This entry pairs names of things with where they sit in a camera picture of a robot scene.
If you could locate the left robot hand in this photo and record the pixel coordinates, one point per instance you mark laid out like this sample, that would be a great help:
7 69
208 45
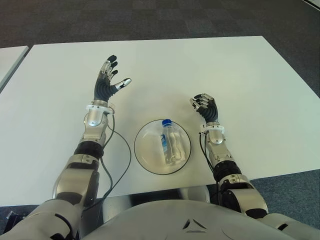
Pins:
102 87

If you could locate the small black floor object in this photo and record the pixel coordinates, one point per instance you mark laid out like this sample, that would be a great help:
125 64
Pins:
16 215

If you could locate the grey robot torso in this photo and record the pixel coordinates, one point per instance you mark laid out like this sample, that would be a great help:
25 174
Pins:
200 220

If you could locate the clear water bottle blue cap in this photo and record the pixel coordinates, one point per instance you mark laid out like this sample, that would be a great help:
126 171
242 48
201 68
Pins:
171 142

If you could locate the white plate black rim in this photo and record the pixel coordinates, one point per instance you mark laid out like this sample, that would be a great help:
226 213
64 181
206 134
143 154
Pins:
147 155

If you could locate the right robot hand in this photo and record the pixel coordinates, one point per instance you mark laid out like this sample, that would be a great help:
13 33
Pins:
210 110

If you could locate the neighbouring white table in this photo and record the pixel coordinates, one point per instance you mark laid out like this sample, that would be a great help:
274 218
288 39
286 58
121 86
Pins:
11 65

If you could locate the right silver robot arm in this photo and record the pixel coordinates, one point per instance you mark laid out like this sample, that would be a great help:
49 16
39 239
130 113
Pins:
225 165

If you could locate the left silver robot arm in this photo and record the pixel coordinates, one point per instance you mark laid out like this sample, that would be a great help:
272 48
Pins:
82 160

